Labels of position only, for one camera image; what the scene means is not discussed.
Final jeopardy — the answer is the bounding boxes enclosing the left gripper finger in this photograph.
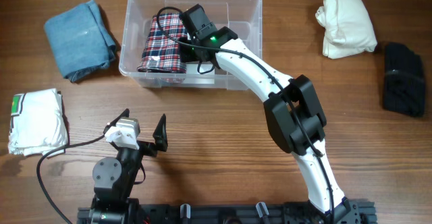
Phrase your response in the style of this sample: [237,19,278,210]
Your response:
[105,109,130,128]
[153,114,168,152]

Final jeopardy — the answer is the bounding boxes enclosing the red plaid shirt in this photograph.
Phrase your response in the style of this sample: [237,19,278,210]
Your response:
[137,13,188,74]

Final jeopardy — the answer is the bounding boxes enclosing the cream cloth garment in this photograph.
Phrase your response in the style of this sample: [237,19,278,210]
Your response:
[315,0,377,59]

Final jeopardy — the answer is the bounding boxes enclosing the black knit garment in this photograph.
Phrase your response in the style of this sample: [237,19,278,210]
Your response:
[383,43,426,117]

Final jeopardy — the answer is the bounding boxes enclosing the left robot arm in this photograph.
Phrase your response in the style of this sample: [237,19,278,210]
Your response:
[78,109,168,223]

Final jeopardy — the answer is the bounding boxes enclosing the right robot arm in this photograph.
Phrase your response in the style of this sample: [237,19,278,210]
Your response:
[180,5,347,223]

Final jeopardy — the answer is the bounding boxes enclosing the clear plastic storage bin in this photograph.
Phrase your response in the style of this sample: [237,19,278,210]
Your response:
[119,0,263,90]

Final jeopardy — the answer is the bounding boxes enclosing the folded blue denim jeans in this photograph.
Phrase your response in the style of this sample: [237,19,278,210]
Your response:
[44,0,117,83]

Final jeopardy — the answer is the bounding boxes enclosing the folded white graphic t-shirt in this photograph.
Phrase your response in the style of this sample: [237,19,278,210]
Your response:
[8,88,69,157]

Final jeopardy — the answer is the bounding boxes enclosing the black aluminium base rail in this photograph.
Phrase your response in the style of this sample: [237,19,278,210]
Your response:
[76,202,376,224]

